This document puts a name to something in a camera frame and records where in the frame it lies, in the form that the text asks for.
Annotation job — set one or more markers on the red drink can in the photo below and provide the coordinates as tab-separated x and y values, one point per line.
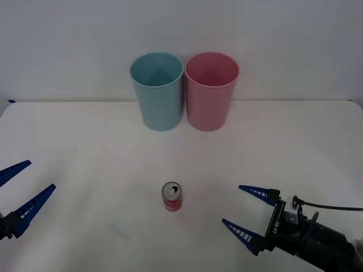
172	199

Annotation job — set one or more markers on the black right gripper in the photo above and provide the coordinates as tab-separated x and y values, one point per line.
279	229

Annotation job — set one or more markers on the pink plastic bin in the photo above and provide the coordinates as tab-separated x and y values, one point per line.
208	110

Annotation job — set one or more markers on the pale grey right wrist camera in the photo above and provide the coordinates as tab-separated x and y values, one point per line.
293	209

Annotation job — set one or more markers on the pale blue plastic bin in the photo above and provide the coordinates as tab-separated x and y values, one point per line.
160	110

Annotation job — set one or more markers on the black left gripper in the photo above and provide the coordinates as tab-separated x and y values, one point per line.
1	226

